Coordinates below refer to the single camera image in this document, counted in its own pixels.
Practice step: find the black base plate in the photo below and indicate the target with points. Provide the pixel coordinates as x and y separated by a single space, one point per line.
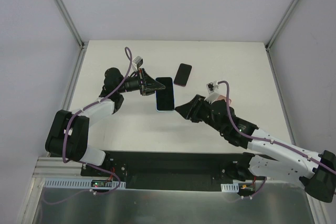
173 171

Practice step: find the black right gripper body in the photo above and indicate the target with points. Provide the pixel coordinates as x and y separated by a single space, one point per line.
197 108

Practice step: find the light blue phone case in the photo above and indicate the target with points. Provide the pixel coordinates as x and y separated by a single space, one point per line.
165 110

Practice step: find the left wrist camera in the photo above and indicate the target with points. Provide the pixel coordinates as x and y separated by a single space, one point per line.
137 63

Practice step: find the right white cable duct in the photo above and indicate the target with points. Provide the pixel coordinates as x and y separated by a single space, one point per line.
230 188

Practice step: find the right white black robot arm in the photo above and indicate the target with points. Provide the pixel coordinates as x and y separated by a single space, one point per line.
265 155

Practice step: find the white cable duct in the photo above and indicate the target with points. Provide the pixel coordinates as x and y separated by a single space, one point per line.
230 188
68 183

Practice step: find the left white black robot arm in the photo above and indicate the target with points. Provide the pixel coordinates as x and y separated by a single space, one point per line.
69 132

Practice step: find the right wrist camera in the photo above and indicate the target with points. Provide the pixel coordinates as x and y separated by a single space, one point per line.
213 93

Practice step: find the left white cable duct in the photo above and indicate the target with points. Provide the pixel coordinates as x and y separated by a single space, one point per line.
68 183

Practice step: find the right aluminium frame post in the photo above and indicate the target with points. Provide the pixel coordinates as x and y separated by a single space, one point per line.
290 9

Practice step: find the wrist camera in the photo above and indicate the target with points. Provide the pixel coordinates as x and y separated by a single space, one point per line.
213 93
137 63

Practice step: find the pink phone case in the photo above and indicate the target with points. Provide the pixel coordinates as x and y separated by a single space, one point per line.
227 100

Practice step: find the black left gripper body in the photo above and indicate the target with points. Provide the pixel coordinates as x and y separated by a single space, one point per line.
143 83

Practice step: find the black smartphone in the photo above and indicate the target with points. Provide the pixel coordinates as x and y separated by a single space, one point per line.
182 75
165 93

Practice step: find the aluminium frame post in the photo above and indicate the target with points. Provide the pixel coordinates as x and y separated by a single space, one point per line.
70 23
290 9

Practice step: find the left aluminium frame post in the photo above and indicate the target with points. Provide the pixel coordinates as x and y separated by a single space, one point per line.
70 23

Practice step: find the metal front sheet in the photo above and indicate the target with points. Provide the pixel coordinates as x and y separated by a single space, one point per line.
276 202

